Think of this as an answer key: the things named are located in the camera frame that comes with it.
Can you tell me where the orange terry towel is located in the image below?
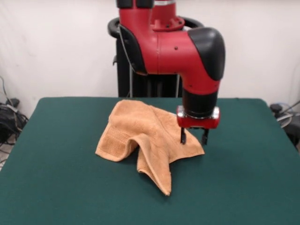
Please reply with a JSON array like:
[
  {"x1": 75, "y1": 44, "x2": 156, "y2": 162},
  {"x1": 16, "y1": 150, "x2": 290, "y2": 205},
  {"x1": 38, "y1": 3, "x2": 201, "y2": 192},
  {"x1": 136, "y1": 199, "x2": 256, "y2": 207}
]
[{"x1": 95, "y1": 99, "x2": 205, "y2": 196}]

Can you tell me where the black cable tangle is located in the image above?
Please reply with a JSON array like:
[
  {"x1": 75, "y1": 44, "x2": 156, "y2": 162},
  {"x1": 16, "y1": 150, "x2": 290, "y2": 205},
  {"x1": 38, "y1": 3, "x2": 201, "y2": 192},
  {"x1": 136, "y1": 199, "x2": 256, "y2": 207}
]
[
  {"x1": 0, "y1": 75, "x2": 29, "y2": 165},
  {"x1": 269, "y1": 65, "x2": 300, "y2": 150}
]

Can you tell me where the dark green table cloth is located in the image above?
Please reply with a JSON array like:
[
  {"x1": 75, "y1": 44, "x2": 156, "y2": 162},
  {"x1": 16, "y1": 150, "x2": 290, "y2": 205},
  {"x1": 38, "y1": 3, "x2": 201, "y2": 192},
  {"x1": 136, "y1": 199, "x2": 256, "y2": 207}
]
[{"x1": 0, "y1": 97, "x2": 300, "y2": 225}]

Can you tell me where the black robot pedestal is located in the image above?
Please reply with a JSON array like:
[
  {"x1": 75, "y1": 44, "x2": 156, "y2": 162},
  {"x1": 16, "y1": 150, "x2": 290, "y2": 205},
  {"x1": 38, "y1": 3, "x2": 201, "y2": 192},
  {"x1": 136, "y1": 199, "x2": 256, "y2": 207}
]
[{"x1": 107, "y1": 15, "x2": 204, "y2": 98}]

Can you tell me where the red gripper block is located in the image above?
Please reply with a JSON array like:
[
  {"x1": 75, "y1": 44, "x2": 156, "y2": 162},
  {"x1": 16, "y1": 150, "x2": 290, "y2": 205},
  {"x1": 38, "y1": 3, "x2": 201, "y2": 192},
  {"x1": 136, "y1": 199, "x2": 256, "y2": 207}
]
[{"x1": 176, "y1": 112, "x2": 221, "y2": 146}]

